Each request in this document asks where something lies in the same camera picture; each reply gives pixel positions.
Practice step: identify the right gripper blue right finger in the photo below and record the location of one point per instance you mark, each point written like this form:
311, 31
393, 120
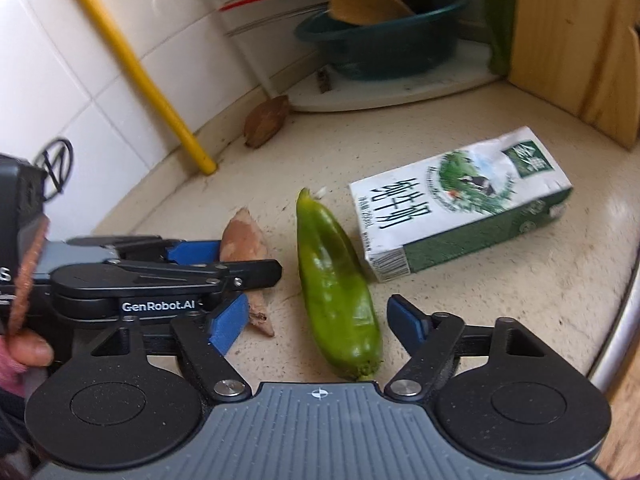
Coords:
431, 343

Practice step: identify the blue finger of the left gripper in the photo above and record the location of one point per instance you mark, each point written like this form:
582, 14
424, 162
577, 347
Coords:
253, 274
194, 252

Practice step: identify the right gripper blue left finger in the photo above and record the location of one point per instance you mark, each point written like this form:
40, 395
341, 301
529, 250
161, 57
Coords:
202, 342

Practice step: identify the brown sweet potato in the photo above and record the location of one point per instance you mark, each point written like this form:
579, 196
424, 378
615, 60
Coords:
243, 240

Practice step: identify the green long pepper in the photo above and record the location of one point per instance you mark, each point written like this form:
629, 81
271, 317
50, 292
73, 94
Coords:
336, 295

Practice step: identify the green white milk carton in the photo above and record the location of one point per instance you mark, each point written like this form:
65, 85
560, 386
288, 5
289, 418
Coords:
447, 206

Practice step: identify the left hand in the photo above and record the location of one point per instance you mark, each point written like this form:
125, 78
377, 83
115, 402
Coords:
19, 353

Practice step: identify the brown dried leaf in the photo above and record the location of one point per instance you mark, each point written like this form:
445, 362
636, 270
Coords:
265, 121

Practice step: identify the white corner shelf rack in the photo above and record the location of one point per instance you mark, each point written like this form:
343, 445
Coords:
326, 91

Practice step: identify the dark green plastic basin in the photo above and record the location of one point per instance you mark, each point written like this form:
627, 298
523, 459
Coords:
394, 49

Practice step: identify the wooden rice spoon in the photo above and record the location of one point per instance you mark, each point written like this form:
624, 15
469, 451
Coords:
368, 12

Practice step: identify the yellow pipe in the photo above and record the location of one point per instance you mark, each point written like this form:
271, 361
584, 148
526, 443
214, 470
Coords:
118, 44

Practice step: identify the wooden knife block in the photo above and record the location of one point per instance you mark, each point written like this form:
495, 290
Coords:
581, 56

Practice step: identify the green cucumber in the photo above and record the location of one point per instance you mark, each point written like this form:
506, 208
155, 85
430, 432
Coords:
499, 16

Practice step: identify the steel handled strainer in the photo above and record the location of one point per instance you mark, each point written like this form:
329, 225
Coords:
276, 18

